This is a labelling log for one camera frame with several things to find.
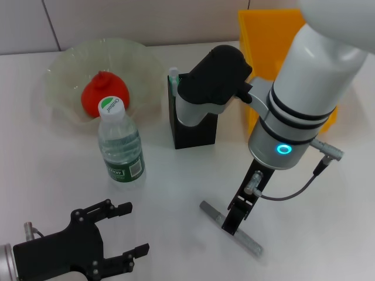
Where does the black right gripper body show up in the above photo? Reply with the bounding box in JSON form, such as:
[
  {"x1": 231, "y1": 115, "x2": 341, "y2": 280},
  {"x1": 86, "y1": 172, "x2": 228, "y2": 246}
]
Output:
[{"x1": 227, "y1": 160, "x2": 275, "y2": 210}]

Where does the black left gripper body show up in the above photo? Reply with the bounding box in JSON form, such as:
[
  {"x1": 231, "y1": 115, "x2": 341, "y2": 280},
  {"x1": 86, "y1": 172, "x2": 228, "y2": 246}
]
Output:
[{"x1": 13, "y1": 209, "x2": 107, "y2": 281}]

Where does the grey glitter marker pen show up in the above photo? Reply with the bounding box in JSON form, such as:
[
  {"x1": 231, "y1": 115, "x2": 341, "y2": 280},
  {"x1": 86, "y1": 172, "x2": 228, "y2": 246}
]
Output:
[{"x1": 199, "y1": 200, "x2": 264, "y2": 258}]

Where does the clear green-label water bottle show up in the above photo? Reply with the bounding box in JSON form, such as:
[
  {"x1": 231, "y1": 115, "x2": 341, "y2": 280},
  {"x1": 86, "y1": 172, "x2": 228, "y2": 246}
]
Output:
[{"x1": 97, "y1": 95, "x2": 146, "y2": 188}]

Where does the red-orange toy orange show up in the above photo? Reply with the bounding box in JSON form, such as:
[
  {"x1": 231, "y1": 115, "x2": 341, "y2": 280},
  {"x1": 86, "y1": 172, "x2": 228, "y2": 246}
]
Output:
[{"x1": 81, "y1": 70, "x2": 130, "y2": 119}]

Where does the mint green utility knife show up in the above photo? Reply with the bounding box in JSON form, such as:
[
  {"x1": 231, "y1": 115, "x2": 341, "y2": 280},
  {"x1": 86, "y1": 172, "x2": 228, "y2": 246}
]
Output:
[{"x1": 169, "y1": 66, "x2": 180, "y2": 99}]

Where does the black mesh pen holder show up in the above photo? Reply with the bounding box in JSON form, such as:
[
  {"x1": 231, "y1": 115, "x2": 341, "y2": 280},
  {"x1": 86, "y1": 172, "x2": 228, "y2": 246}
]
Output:
[{"x1": 167, "y1": 73, "x2": 219, "y2": 150}]

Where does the green glass fruit plate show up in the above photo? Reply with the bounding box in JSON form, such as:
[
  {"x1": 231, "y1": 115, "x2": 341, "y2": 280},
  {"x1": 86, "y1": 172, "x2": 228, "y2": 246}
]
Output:
[{"x1": 43, "y1": 37, "x2": 165, "y2": 136}]

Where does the yellow plastic bin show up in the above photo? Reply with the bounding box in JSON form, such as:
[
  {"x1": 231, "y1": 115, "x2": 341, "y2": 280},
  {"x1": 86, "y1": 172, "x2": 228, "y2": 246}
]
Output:
[{"x1": 237, "y1": 9, "x2": 338, "y2": 136}]

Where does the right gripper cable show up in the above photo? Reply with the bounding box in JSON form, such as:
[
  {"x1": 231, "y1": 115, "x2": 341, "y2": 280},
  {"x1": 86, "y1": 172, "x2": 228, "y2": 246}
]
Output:
[{"x1": 244, "y1": 139, "x2": 346, "y2": 201}]

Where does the left gripper silver cable connector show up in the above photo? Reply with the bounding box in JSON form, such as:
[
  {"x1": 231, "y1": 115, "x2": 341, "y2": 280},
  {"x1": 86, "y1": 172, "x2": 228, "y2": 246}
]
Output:
[{"x1": 23, "y1": 221, "x2": 45, "y2": 241}]

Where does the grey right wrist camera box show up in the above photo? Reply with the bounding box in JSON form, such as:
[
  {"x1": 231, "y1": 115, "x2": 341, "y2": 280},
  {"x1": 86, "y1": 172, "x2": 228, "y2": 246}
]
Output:
[{"x1": 175, "y1": 45, "x2": 253, "y2": 127}]

